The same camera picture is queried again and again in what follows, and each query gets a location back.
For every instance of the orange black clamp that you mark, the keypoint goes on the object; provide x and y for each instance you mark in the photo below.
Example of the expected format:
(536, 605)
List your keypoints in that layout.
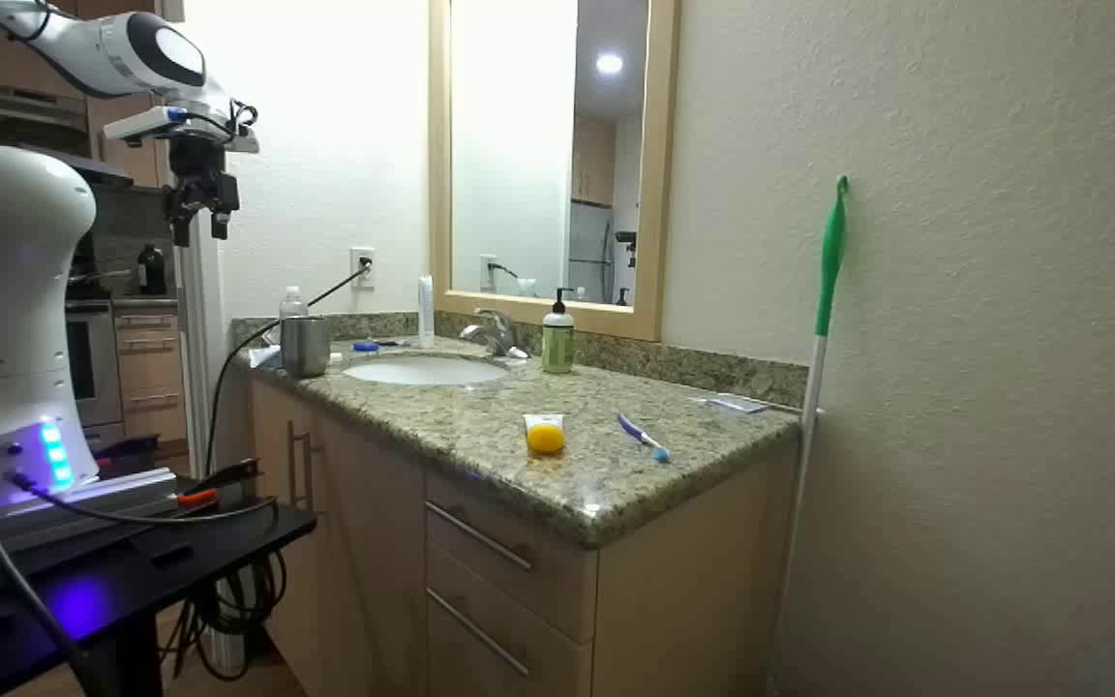
(214, 491)

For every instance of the white oval sink basin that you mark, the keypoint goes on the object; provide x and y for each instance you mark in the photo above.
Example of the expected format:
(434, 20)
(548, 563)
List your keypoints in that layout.
(426, 371)

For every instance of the dark kettle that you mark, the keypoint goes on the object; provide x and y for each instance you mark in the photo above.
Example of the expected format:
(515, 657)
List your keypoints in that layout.
(151, 268)

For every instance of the chrome faucet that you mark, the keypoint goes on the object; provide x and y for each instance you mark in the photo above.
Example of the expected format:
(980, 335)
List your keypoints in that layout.
(493, 332)

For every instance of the white slim tube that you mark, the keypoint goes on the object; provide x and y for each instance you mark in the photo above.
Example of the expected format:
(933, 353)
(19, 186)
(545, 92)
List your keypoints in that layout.
(426, 313)

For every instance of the wooden kitchen cabinet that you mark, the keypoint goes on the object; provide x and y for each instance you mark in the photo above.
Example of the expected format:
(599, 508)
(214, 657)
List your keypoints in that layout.
(151, 372)

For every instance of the silver metal cup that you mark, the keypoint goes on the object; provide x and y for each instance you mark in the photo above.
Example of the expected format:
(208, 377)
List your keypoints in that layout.
(305, 348)

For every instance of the clear plastic bottle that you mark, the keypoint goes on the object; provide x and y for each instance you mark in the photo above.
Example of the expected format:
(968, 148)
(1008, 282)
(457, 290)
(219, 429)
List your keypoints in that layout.
(290, 305)

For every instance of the blue toothbrush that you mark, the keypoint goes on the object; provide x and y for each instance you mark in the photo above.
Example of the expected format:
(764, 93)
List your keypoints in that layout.
(373, 348)
(644, 435)

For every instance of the white wall outlet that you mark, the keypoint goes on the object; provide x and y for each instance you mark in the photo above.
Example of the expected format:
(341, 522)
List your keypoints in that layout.
(363, 268)

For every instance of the small cup with yellow content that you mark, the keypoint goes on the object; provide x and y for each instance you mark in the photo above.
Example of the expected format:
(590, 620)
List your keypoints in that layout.
(545, 435)

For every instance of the clear plastic wrapper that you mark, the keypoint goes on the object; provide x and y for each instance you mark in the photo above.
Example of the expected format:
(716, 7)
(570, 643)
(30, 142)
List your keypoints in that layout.
(729, 403)

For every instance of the robot base with blue lights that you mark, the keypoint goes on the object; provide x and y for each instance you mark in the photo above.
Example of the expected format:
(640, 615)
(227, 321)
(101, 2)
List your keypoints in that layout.
(57, 486)

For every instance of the white vertical pole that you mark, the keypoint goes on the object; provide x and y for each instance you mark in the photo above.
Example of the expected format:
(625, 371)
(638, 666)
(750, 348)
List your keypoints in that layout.
(204, 349)

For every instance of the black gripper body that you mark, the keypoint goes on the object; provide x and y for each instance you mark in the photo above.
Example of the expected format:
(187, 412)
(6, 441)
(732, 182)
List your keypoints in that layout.
(200, 162)

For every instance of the wood framed mirror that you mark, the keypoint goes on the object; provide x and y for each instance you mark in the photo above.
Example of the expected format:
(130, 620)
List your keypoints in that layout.
(659, 168)

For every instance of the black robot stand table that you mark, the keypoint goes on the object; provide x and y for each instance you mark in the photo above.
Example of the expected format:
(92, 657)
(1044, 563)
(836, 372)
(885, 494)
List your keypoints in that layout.
(107, 583)

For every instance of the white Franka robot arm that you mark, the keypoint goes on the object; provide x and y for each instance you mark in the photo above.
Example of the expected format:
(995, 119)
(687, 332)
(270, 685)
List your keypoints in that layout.
(8, 297)

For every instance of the beige vanity cabinet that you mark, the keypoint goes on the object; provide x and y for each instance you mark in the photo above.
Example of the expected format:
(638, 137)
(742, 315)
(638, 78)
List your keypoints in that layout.
(659, 605)

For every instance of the green soap pump bottle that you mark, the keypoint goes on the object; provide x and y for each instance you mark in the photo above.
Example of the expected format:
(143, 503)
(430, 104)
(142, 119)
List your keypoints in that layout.
(558, 344)

